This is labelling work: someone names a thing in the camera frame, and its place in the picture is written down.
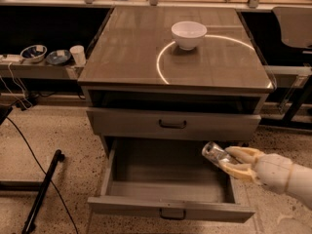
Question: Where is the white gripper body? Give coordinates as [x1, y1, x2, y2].
[253, 154, 293, 194]

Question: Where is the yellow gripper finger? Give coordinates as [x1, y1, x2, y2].
[225, 146, 264, 164]
[219, 161, 261, 185]

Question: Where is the silver redbull can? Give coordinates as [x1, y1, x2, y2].
[202, 141, 235, 166]

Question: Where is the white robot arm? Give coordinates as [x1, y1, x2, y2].
[218, 146, 312, 209]

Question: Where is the closed upper drawer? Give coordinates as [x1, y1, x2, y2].
[87, 107, 260, 141]

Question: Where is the open lower drawer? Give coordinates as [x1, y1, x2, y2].
[88, 138, 254, 222]

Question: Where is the wooden drawer cabinet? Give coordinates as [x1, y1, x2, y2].
[77, 5, 277, 168]

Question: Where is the white ceramic bowl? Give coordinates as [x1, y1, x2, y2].
[171, 21, 207, 51]

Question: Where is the white paper cup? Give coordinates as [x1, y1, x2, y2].
[70, 45, 86, 66]

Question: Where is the dark blue bowl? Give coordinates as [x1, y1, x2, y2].
[46, 50, 71, 65]

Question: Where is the black metal stand leg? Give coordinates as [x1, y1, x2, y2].
[21, 150, 65, 234]

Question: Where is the grey side shelf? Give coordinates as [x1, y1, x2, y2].
[0, 62, 83, 80]

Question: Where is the white patterned bowl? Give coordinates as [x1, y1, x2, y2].
[20, 45, 47, 63]

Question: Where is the white power strip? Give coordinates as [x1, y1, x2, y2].
[0, 55, 22, 63]

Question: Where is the black floor cable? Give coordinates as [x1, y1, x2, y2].
[6, 115, 80, 234]

